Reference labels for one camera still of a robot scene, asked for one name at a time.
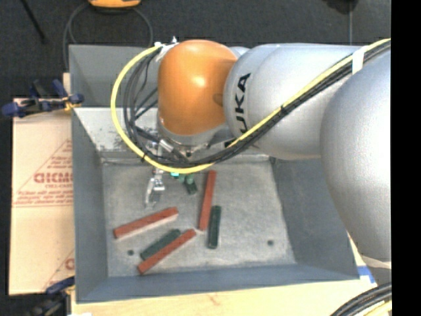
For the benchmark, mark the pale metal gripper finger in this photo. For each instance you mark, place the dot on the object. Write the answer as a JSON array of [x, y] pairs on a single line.
[[159, 187], [149, 193]]

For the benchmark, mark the red-brown flat block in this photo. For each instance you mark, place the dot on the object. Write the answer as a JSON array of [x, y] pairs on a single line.
[[146, 222], [207, 199], [167, 250]]

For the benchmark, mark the dark green flat block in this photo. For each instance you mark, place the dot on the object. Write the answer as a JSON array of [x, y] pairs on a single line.
[[214, 227], [159, 244]]

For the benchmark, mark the grey metal bin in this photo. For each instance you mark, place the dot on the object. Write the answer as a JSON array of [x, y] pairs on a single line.
[[243, 202]]

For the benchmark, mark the brown cardboard board, red print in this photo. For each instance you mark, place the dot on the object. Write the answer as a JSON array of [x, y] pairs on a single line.
[[39, 176]]

